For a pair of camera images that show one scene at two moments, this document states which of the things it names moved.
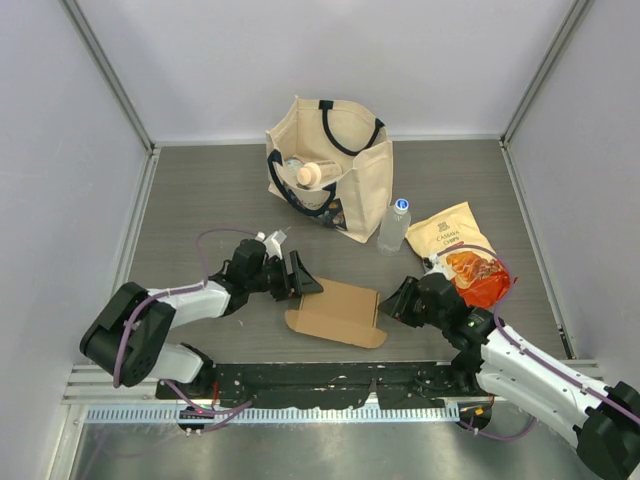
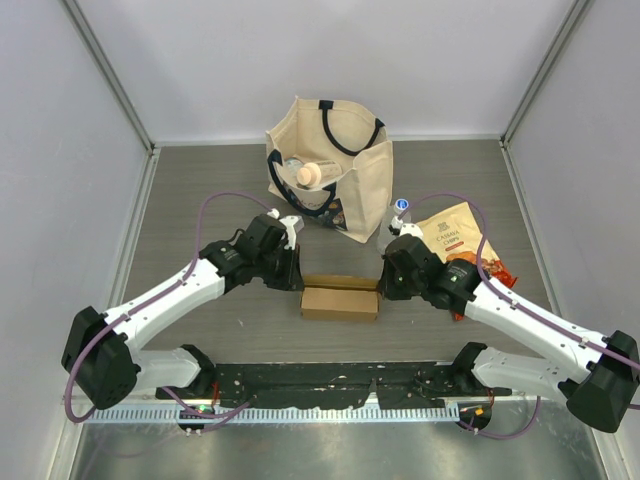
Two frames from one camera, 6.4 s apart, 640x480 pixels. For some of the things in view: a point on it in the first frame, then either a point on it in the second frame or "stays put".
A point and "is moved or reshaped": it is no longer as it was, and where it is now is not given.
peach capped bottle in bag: x=315 y=173 stays put
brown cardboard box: x=341 y=312 is moved or reshaped
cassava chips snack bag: x=452 y=236 stays put
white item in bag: x=293 y=164 stays put
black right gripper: x=398 y=306 to x=387 y=289
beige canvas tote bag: x=332 y=165 stays put
